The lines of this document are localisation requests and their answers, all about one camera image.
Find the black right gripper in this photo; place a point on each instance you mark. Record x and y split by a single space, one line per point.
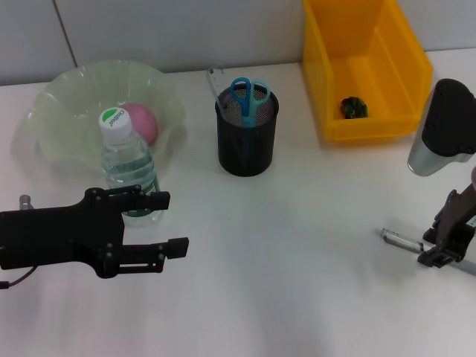
455 219

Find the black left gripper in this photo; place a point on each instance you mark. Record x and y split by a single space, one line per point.
59 234

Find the grey white pen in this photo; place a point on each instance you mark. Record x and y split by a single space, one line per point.
399 241

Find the clear green-label water bottle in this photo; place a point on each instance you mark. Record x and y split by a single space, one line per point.
126 163

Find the pink peach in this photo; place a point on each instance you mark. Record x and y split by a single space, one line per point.
143 121

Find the blue scissors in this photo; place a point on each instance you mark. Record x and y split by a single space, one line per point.
246 104

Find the clear plastic ruler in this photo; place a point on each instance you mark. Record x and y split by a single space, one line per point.
215 83

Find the green plastic wrapper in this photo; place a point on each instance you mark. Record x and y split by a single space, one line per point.
354 108

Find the black mesh pen cup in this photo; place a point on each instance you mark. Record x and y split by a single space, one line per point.
256 152

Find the pale green glass fruit plate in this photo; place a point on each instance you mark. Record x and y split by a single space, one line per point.
67 104

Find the yellow plastic bin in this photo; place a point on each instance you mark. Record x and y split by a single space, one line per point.
372 74

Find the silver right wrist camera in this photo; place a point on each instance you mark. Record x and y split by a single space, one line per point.
442 126

